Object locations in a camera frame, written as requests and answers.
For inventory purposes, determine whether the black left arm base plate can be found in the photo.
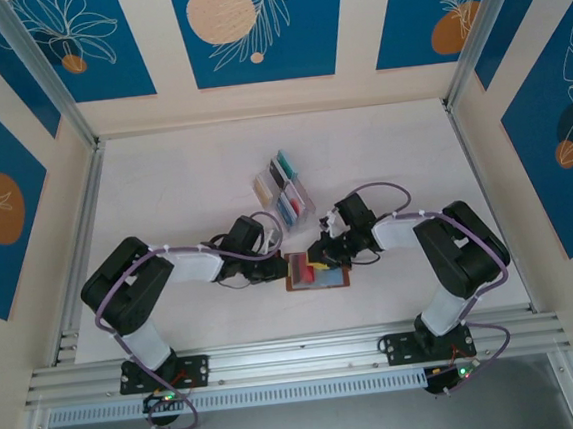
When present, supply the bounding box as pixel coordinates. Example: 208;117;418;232
117;352;213;397

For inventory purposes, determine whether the brown leather card holder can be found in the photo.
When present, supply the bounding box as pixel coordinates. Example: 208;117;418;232
282;247;353;294

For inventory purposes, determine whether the white plastic bracket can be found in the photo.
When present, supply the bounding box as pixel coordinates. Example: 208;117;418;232
259;227;282;254
316;208;343;237

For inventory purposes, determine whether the blue card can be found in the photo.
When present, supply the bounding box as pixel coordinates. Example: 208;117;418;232
273;193;298;226

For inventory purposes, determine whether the cream card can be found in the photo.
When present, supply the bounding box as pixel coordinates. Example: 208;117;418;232
253;172;275;211

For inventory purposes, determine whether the black card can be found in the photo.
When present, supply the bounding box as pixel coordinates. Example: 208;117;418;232
267;156;290;190

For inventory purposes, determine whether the aluminium table side rail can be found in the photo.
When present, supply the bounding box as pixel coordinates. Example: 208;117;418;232
442;97;538;320
31;137;126;368

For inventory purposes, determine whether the white slotted cable duct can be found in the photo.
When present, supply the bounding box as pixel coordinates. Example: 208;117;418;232
45;368;430;428

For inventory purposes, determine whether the long aluminium frame rail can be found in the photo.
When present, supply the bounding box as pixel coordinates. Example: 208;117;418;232
19;299;573;417

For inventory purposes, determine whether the teal card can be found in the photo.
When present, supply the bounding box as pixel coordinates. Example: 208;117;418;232
274;148;298;180

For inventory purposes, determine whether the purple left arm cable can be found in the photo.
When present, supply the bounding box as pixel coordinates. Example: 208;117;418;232
88;207;300;429

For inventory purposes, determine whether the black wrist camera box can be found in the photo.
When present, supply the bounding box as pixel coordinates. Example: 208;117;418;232
225;214;267;255
332;190;378;232

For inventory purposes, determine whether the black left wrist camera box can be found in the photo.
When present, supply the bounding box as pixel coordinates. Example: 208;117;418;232
225;214;267;255

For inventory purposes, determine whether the red VIP card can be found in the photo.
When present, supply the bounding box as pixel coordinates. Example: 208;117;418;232
289;254;309;281

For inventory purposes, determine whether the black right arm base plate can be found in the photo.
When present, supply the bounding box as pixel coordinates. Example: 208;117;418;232
379;324;479;368

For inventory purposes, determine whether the clear acrylic card stand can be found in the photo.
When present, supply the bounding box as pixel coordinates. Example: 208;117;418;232
250;145;319;238

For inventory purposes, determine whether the black controller board with LED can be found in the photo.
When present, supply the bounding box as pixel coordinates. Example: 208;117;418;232
140;387;185;429
422;360;482;399

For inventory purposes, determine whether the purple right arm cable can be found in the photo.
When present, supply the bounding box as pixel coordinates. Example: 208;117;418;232
346;170;523;404

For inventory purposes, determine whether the aluminium frame post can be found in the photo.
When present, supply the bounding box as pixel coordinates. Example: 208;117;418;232
0;0;104;156
433;0;543;111

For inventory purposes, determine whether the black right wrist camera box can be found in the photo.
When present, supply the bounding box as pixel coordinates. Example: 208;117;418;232
332;190;378;232

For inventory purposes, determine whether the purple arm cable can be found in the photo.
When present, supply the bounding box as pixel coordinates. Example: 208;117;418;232
88;207;300;429
346;170;523;404

